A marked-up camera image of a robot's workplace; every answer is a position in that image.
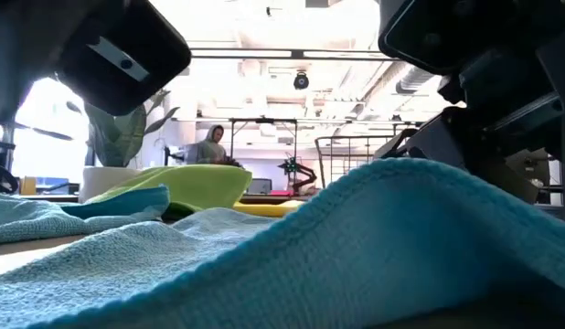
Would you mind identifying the blue microfiber towel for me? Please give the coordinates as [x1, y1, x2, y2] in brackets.
[0, 157, 565, 329]

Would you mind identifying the black equipment stand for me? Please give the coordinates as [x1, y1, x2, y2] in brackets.
[0, 139, 19, 196]

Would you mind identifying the white plant pot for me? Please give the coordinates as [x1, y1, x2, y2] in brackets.
[79, 166, 143, 205]

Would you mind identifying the black hanging camera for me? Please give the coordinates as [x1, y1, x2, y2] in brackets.
[293, 70, 311, 91]

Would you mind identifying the green snake plant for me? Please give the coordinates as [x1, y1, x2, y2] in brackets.
[65, 89, 181, 169]

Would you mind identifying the dark green microfiber towel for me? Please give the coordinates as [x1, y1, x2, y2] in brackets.
[85, 164, 254, 221]

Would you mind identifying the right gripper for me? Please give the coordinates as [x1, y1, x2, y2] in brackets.
[378, 0, 565, 225]

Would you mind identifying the yellow box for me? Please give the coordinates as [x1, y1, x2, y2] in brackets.
[19, 175, 37, 196]

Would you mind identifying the grey laptop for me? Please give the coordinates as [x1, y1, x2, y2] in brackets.
[247, 177, 286, 196]

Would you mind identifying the yellow microfiber towel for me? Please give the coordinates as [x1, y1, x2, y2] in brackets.
[231, 199, 307, 218]

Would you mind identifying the teal microfiber towel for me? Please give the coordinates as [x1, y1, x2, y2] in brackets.
[0, 185, 172, 246]

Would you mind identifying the person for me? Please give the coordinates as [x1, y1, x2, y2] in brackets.
[194, 123, 229, 165]

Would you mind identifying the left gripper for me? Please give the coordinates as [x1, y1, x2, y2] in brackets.
[0, 0, 192, 125]

